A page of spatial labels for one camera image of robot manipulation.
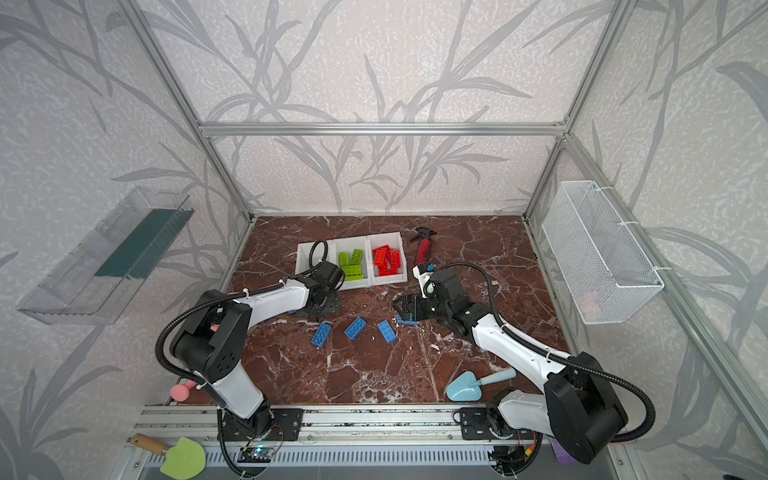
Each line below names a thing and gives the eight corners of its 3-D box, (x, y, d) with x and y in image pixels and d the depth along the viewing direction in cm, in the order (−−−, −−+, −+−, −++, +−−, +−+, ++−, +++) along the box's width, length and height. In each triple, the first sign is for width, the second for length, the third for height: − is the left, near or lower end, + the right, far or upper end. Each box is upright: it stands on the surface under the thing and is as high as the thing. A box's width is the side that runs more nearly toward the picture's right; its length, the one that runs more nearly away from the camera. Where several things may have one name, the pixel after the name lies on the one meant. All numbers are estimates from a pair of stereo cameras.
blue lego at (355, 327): (344, 334, 91) (343, 331, 89) (357, 318, 94) (356, 314, 93) (354, 341, 90) (353, 338, 88) (367, 324, 93) (366, 321, 91)
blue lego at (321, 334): (312, 344, 89) (310, 342, 88) (322, 324, 93) (320, 321, 92) (322, 348, 88) (321, 345, 87) (332, 327, 93) (331, 324, 91)
